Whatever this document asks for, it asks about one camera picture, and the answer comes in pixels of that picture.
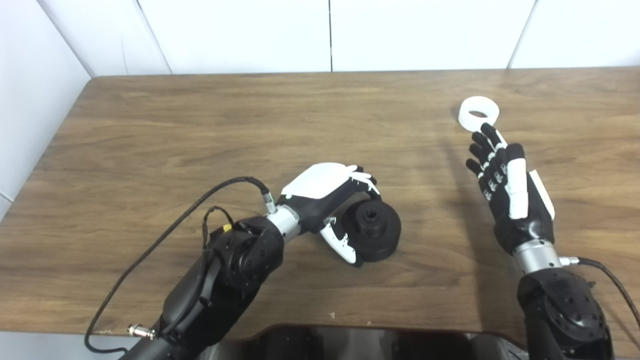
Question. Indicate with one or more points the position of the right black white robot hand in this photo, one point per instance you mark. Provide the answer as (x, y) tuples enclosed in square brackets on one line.
[(525, 230)]

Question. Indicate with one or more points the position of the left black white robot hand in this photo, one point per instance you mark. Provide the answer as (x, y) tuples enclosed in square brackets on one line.
[(320, 200)]

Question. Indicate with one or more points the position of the round black part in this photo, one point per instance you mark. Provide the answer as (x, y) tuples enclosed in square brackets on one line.
[(380, 235)]

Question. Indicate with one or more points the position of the black robot torso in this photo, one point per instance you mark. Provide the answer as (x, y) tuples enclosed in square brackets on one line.
[(350, 345)]

